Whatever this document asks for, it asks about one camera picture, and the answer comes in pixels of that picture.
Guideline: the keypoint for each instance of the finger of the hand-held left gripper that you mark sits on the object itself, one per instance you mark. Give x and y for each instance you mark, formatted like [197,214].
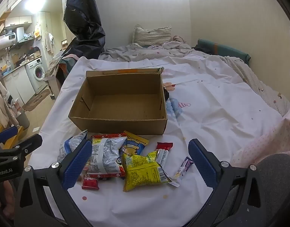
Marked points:
[6,134]
[29,144]

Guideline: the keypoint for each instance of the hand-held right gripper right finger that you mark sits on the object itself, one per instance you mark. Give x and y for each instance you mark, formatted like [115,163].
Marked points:
[201,163]

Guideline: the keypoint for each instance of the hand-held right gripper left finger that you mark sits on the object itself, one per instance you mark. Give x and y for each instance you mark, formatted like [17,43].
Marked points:
[76,163]

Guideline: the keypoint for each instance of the purple snack bar packet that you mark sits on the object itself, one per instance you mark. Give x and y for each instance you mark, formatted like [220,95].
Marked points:
[184,169]

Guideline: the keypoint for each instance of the blue and white snack packet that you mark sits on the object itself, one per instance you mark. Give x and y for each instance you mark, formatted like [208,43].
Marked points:
[69,144]

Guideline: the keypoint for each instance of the small red snack packet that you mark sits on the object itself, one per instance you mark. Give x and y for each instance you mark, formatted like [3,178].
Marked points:
[164,146]
[90,184]

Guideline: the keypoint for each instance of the white and red snack packet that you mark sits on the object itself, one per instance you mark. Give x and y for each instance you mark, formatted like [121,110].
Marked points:
[104,153]

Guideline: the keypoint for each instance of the white snack bar packet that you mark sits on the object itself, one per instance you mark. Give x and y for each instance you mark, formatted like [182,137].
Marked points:
[162,157]

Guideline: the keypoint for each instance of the blue tiger print snack packet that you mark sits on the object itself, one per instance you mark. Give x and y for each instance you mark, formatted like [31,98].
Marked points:
[135,144]

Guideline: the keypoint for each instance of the yellow snack packet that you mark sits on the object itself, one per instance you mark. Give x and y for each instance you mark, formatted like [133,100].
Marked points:
[140,172]

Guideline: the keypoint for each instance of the brown cardboard box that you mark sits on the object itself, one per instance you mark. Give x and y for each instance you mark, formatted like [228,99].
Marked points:
[126,125]

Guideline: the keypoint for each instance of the person's left hand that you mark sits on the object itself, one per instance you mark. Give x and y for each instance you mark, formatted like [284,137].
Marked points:
[7,194]

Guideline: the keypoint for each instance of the grey trash bin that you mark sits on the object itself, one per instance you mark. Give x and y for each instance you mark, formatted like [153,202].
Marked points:
[23,120]

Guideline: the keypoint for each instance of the beige hanging garment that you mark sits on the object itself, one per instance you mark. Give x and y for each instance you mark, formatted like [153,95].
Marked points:
[1,104]

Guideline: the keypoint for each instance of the brown floor rug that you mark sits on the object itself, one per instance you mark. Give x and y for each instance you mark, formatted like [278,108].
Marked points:
[36,100]

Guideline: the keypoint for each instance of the white kitchen base cabinet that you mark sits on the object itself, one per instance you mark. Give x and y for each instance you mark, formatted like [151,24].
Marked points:
[19,85]

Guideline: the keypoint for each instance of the white printed sheet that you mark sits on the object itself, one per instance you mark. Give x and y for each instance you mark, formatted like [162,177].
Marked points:
[218,113]

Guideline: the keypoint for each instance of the pink dotted blanket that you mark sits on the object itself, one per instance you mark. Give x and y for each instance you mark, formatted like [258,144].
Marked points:
[265,141]

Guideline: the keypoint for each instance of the white washing machine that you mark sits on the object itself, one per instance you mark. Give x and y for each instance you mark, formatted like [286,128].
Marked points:
[37,73]

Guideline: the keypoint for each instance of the black round object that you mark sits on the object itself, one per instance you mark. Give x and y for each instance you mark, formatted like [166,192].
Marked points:
[167,94]

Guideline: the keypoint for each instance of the person's grey trouser leg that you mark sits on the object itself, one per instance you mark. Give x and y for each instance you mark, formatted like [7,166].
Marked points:
[277,189]

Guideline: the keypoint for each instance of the teal and pink clothing heap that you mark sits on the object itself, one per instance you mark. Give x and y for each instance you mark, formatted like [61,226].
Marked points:
[67,63]

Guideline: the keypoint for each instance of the white water heater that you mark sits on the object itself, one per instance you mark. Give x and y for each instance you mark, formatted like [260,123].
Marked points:
[6,41]

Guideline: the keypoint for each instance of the white hanging towel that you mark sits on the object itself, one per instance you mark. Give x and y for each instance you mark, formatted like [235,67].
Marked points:
[49,41]

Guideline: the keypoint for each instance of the green cushion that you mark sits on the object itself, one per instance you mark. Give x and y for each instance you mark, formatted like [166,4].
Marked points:
[225,49]

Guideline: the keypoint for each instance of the patterned quilt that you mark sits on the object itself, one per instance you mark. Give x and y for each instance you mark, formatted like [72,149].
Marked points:
[135,52]

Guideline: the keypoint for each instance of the patterned pillow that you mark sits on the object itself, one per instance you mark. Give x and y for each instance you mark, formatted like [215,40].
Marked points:
[152,35]

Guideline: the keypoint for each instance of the black plastic bag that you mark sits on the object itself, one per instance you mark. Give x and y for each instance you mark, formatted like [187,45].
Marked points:
[81,16]

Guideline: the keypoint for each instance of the white wall cabinet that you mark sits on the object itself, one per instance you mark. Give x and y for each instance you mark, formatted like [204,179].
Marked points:
[18,21]

